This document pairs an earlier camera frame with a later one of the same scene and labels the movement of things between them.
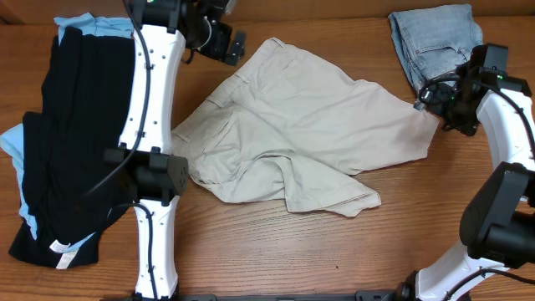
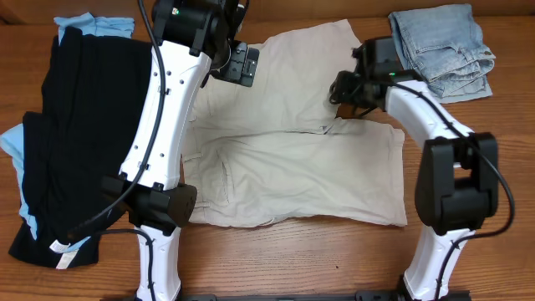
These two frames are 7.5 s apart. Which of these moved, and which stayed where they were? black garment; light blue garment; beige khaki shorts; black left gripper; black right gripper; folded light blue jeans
Moved: black right gripper; beige khaki shorts; black left gripper
Stayed: light blue garment; folded light blue jeans; black garment
